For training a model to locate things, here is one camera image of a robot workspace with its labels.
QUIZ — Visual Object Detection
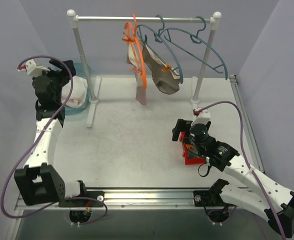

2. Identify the white pink-trimmed underwear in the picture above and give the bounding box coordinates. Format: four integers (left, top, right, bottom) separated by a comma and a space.
61, 76, 88, 109

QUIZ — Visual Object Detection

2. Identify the grey beige underwear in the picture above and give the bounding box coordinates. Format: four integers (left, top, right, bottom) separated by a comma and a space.
142, 46, 180, 95

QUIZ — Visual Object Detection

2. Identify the orange clothespin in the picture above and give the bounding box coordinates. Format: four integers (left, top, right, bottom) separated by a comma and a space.
161, 64, 172, 72

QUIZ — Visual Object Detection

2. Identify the blue hanger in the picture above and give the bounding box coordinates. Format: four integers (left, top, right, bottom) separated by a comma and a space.
136, 14, 184, 84
159, 14, 229, 80

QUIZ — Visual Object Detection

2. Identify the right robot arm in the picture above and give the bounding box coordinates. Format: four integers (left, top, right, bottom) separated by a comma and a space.
172, 119, 294, 239

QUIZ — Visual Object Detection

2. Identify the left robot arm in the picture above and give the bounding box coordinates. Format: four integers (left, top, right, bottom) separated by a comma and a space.
14, 59, 88, 206

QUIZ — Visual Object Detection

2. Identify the beige brown underwear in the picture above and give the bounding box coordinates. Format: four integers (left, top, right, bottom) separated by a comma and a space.
126, 42, 147, 106

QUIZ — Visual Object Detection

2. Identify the orange plastic hanger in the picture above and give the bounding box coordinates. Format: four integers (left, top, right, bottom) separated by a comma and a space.
122, 14, 147, 90

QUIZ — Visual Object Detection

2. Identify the teal plastic basin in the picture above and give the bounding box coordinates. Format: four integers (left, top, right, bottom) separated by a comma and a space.
65, 62, 90, 116

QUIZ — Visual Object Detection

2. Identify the colourful clothespins pile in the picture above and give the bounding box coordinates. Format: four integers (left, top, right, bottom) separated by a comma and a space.
182, 142, 197, 158

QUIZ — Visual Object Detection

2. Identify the red plastic bin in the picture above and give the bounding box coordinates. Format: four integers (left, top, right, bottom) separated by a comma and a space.
179, 132, 206, 166

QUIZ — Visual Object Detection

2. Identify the white clothes rack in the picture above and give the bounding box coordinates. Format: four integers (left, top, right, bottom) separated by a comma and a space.
67, 9, 228, 129

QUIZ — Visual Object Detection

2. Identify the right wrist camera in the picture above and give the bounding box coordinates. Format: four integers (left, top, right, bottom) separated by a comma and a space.
191, 108, 211, 126

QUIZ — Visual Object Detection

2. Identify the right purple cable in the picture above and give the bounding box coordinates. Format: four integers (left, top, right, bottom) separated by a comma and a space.
194, 100, 288, 240

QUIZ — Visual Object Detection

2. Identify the purple cable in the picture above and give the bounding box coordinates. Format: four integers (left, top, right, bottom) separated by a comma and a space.
0, 55, 108, 225
194, 100, 288, 240

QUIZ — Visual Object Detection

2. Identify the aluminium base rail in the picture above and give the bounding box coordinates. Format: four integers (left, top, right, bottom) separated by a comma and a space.
14, 186, 284, 210

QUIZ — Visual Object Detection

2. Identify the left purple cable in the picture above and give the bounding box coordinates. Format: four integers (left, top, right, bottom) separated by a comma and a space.
0, 55, 108, 225

